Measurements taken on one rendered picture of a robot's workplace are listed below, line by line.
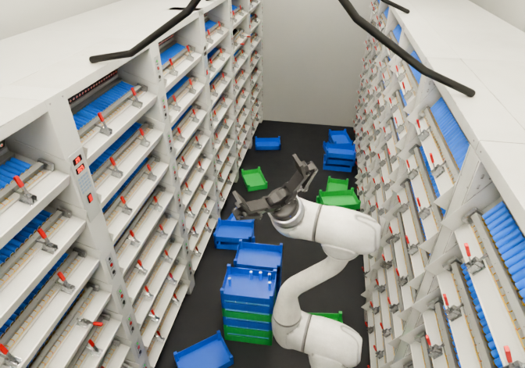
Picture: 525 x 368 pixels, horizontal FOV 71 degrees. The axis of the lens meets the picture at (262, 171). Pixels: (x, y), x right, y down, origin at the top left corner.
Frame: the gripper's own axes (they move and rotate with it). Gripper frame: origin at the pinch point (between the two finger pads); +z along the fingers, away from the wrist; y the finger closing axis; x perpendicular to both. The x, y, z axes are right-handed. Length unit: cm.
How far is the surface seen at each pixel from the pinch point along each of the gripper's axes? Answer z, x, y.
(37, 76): -22, -85, -48
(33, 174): -25, -53, -61
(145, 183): -93, -69, -53
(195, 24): -104, -153, 13
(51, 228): -41, -42, -71
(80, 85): -24, -74, -36
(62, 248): -40, -33, -70
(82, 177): -38, -52, -54
